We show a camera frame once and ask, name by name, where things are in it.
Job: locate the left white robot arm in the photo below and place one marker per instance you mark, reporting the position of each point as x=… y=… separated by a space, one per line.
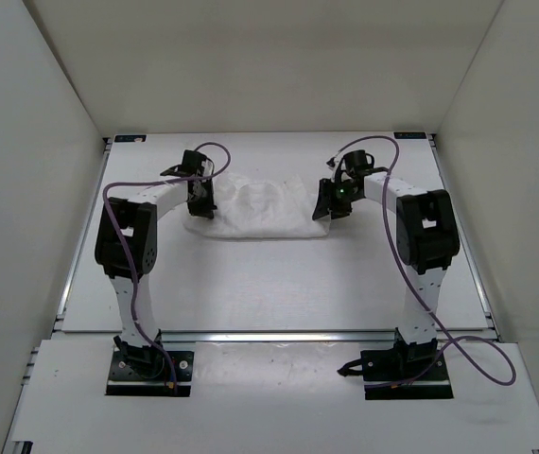
x=126 y=249

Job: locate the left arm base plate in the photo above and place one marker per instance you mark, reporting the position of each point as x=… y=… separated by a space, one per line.
x=124 y=380

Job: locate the right blue corner label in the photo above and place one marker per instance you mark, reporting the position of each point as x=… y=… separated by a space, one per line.
x=409 y=135

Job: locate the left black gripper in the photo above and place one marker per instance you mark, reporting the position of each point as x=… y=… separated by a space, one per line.
x=205 y=211

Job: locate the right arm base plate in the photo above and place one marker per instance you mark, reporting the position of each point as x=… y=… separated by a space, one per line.
x=386 y=379

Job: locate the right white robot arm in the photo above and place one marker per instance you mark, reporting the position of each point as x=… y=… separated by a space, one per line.
x=425 y=241

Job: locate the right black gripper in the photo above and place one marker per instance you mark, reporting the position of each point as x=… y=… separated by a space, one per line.
x=326 y=205

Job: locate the blue corner label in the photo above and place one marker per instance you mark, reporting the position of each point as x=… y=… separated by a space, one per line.
x=130 y=138
x=409 y=135

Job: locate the white skirt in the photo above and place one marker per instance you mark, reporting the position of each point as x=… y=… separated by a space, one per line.
x=259 y=209

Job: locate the left blue corner label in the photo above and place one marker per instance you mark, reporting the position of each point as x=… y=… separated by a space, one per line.
x=130 y=138

